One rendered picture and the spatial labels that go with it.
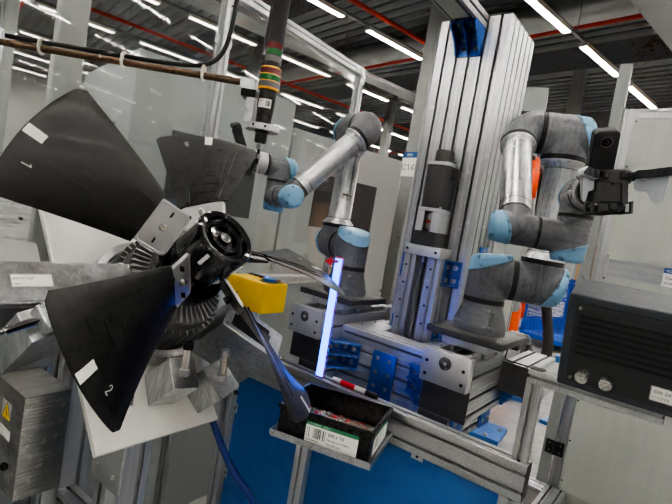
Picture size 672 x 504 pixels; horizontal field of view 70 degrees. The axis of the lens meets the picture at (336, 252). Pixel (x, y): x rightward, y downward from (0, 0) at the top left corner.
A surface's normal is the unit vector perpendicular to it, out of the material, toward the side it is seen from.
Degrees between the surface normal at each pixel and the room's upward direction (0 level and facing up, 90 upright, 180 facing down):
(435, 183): 90
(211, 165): 43
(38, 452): 90
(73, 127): 75
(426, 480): 90
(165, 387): 84
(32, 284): 50
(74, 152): 79
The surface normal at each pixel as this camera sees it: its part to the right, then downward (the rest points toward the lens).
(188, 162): 0.10, -0.63
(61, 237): 0.72, -0.50
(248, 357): -0.11, 0.62
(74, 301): 0.89, -0.10
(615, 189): -0.20, 0.04
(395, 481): -0.58, -0.04
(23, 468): 0.79, 0.18
